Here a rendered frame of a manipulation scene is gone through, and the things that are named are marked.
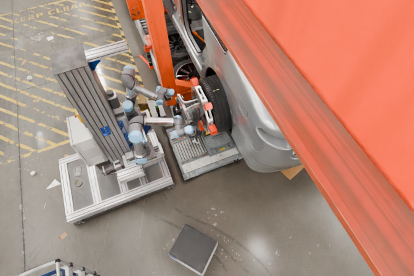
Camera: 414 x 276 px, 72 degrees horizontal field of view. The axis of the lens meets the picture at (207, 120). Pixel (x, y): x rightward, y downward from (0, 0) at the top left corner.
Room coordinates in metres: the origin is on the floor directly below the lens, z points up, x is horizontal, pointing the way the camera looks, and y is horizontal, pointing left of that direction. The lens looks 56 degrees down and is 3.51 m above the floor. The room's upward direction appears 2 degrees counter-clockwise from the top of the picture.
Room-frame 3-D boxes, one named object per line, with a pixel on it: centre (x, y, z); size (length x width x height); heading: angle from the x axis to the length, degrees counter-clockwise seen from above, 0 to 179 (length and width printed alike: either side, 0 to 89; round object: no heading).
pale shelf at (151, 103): (2.35, 0.69, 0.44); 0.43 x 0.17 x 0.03; 20
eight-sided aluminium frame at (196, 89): (1.97, 0.05, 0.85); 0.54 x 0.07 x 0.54; 20
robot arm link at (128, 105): (1.92, 0.86, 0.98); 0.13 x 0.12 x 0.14; 176
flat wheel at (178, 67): (2.84, 0.17, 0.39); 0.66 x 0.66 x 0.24
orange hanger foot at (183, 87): (2.48, 0.15, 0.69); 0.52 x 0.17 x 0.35; 110
